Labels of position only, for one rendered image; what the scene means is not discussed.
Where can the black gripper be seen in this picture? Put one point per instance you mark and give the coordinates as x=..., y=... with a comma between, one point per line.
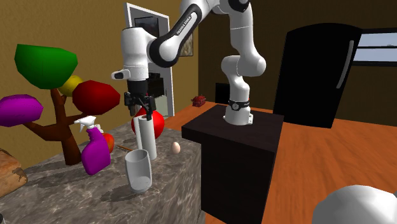
x=137, y=87

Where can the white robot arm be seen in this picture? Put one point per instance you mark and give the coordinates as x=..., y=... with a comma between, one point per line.
x=240, y=43

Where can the large red apple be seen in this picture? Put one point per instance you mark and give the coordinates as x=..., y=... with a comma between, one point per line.
x=158, y=124

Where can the white framed picture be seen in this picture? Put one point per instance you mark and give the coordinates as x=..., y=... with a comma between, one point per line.
x=166, y=86

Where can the white paper towel roll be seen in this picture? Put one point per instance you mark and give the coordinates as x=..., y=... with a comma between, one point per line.
x=148, y=139

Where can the brown pencil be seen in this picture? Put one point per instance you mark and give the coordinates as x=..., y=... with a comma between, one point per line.
x=125, y=148

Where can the small red apple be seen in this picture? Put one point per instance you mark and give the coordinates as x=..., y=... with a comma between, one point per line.
x=109, y=142

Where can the beige egg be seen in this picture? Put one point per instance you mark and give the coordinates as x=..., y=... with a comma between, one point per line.
x=176, y=148

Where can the small red object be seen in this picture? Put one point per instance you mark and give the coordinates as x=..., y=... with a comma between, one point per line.
x=198, y=101

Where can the purple spray bottle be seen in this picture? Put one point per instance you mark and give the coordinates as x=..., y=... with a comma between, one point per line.
x=96, y=153

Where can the white cup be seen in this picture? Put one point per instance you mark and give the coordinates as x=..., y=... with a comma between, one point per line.
x=138, y=170

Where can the black box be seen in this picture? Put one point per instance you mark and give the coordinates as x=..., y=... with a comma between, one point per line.
x=221, y=93

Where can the colourful tree figure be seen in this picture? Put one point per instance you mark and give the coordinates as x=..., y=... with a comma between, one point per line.
x=46, y=65

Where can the black robot stand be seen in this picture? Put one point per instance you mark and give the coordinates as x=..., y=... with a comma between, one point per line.
x=235, y=155

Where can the brown bread loaf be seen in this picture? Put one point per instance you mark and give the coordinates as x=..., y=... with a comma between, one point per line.
x=9, y=173

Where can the black fridge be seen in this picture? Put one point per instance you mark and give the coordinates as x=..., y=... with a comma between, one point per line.
x=310, y=77

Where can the white rounded object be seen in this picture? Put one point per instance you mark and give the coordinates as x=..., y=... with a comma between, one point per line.
x=356, y=208

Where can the window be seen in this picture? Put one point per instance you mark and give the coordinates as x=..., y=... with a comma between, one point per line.
x=377, y=46

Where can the dark wall picture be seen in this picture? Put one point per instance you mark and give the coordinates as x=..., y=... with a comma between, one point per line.
x=188, y=47

